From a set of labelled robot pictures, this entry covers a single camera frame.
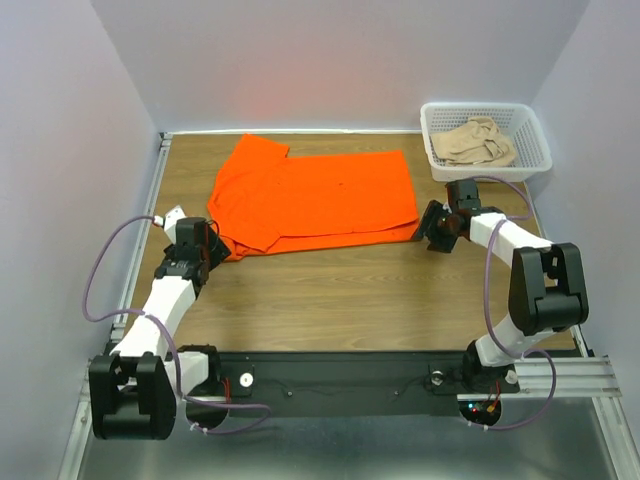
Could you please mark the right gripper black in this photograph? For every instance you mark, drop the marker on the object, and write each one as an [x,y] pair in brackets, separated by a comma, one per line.
[437,242]

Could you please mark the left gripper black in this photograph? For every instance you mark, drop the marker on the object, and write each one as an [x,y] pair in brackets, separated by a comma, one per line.
[218,250]

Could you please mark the orange t-shirt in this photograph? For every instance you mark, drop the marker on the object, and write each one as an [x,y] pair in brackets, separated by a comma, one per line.
[267,202]

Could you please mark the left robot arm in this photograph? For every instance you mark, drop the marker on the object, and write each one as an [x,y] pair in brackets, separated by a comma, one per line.
[136,387]

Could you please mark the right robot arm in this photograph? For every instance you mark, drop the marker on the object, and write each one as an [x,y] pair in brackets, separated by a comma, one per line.
[547,289]

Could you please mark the white plastic laundry basket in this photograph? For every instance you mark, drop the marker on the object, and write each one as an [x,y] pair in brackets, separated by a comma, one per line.
[517,121]

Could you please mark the beige t-shirt in basket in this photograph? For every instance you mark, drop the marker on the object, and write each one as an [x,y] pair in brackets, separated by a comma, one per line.
[477,143]

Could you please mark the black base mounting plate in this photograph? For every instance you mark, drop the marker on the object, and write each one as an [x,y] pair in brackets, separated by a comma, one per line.
[333,384]

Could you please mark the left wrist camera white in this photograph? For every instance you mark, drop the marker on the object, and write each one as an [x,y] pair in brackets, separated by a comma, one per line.
[169,221]

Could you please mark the aluminium frame rail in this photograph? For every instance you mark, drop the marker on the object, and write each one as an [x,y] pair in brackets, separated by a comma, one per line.
[324,307]

